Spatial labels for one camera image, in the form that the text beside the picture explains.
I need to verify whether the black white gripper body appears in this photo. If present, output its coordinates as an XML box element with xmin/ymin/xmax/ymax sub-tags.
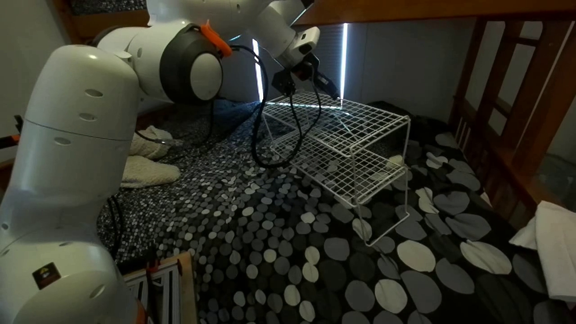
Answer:
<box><xmin>272</xmin><ymin>52</ymin><xmax>338</xmax><ymax>98</ymax></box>

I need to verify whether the white wire shelf rack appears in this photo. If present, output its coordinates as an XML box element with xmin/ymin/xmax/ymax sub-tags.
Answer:
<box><xmin>256</xmin><ymin>91</ymin><xmax>410</xmax><ymax>246</ymax></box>

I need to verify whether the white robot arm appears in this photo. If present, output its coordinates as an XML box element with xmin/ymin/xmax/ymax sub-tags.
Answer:
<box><xmin>0</xmin><ymin>0</ymin><xmax>320</xmax><ymax>324</ymax></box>

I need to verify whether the black white dotted bedspread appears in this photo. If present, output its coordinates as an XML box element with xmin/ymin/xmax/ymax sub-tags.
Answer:
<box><xmin>99</xmin><ymin>100</ymin><xmax>574</xmax><ymax>324</ymax></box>

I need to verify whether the white crumpled cloth left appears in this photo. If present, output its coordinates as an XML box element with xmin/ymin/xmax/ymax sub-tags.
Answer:
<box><xmin>128</xmin><ymin>125</ymin><xmax>173</xmax><ymax>158</ymax></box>

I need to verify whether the white folded cloth right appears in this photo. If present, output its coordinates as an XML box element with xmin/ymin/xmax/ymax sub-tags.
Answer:
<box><xmin>509</xmin><ymin>199</ymin><xmax>576</xmax><ymax>304</ymax></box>

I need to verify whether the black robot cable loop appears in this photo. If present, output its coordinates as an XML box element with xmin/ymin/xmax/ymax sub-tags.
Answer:
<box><xmin>230</xmin><ymin>41</ymin><xmax>326</xmax><ymax>169</ymax></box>

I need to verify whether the wooden bed frame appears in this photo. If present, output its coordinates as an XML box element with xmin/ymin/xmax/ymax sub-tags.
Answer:
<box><xmin>52</xmin><ymin>0</ymin><xmax>576</xmax><ymax>223</ymax></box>

